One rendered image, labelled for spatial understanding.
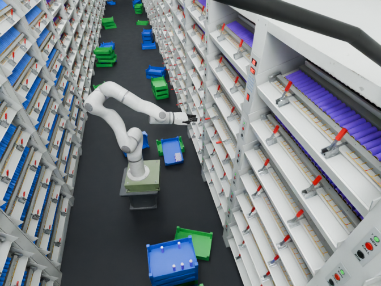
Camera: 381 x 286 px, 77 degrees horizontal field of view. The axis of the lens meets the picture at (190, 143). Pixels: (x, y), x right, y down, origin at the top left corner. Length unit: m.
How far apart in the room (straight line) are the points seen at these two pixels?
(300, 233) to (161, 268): 0.98
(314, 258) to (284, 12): 0.81
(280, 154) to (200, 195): 1.49
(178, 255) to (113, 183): 1.18
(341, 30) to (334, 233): 0.58
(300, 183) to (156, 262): 1.13
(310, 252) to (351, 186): 0.37
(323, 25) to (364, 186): 0.43
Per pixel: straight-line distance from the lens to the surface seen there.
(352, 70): 0.66
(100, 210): 2.45
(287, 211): 1.07
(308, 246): 1.02
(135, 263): 2.13
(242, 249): 1.79
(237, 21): 1.62
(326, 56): 0.72
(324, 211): 0.88
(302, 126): 0.85
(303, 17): 0.42
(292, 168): 0.96
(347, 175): 0.74
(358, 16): 1.13
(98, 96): 1.74
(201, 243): 2.14
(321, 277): 0.96
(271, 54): 1.02
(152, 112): 1.55
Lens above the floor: 1.93
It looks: 42 degrees down
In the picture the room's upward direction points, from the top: 1 degrees counter-clockwise
